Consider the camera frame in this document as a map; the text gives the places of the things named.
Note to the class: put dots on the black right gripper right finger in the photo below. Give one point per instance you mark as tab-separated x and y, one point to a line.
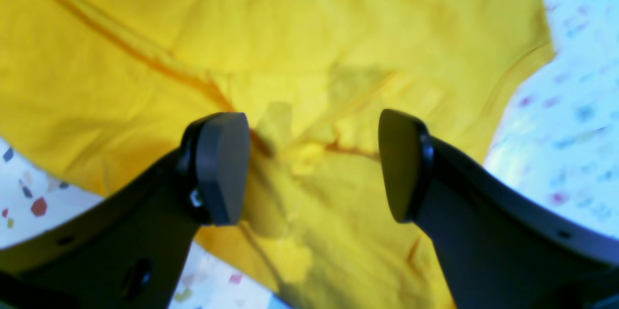
497	249

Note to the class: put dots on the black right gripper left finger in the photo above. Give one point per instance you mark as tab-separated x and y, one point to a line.
129	251

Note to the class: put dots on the yellow orange T-shirt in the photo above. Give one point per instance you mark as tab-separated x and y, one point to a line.
94	91

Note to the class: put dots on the white terrazzo pattern tablecloth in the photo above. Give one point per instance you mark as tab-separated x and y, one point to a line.
556	142

